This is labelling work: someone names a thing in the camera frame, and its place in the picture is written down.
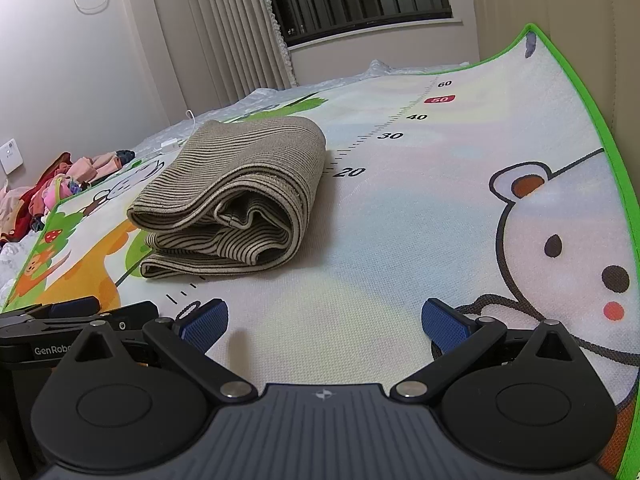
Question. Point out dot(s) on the cartoon animal printed mat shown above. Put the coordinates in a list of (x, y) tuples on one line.
[(400, 185)]

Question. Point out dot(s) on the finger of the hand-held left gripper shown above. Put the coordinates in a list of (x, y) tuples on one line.
[(132, 314), (75, 307)]

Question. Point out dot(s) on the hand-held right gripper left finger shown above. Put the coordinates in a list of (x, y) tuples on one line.
[(202, 325)]

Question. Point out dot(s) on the beige pleated curtain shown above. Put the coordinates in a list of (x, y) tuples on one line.
[(215, 25)]

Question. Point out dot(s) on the white wall socket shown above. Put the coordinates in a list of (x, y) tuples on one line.
[(10, 156)]

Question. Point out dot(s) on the beige striped knit garment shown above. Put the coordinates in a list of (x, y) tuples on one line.
[(240, 160)]

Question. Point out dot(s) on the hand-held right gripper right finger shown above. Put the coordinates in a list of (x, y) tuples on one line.
[(445, 322)]

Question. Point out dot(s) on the pile of pink clothes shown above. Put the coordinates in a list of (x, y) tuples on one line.
[(45, 185)]

